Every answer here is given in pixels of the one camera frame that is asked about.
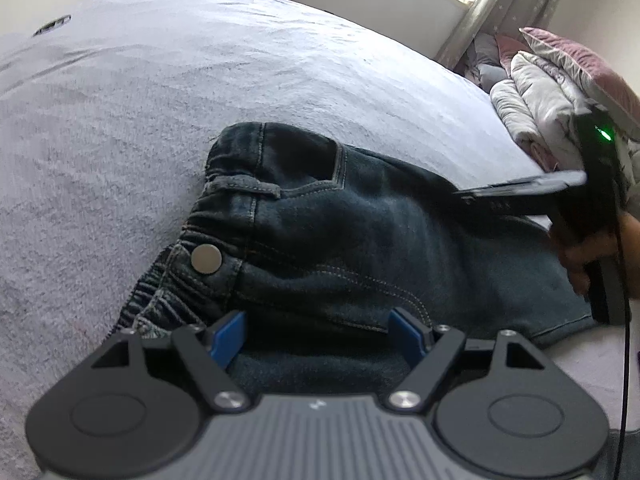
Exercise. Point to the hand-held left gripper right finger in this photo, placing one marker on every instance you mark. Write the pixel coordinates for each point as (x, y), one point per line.
(407, 335)

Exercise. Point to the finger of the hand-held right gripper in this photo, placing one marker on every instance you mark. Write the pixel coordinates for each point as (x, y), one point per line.
(510, 195)

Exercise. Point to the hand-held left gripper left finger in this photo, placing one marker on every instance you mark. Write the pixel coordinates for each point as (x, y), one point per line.
(227, 335)

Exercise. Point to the dark blue jeans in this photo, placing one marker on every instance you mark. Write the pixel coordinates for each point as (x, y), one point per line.
(350, 235)

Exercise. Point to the person's right hand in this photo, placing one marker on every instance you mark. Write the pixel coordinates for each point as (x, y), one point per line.
(575, 265)

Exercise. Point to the folded floral quilt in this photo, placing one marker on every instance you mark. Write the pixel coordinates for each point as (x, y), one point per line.
(535, 95)

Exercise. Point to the pink pillow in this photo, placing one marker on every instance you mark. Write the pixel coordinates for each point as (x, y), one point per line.
(575, 60)

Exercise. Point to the grey cloth pile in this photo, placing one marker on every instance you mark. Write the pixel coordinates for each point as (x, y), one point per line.
(487, 60)

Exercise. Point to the grey patterned curtain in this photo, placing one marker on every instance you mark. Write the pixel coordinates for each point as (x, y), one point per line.
(495, 15)

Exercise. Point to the bed with grey sheet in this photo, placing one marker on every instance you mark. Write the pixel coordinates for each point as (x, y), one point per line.
(150, 110)

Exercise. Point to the small dark flat object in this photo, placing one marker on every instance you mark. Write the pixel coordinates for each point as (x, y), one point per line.
(51, 25)

